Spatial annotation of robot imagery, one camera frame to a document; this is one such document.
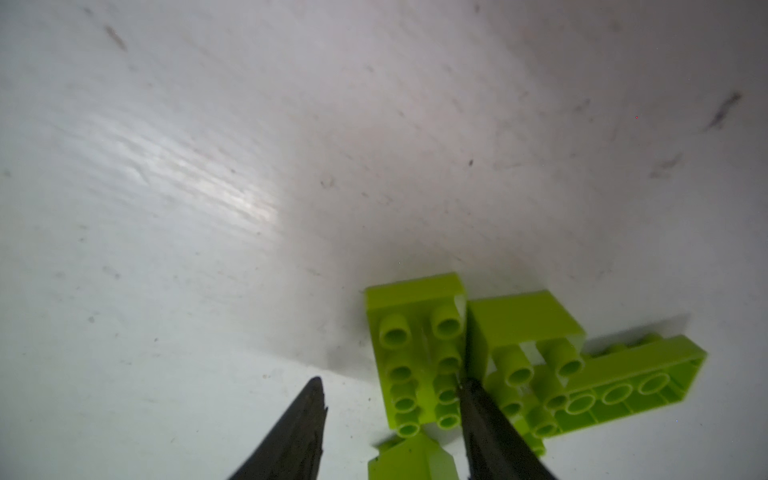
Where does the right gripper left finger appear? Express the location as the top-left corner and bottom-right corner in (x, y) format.
(230, 376), (328, 480)

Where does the green lego plate long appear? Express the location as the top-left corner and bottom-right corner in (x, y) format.
(364, 273), (467, 438)

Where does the small green lego brick bottom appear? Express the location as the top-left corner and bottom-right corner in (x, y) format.
(368, 432), (459, 480)

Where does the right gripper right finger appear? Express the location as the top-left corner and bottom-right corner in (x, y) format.
(458, 378), (555, 480)

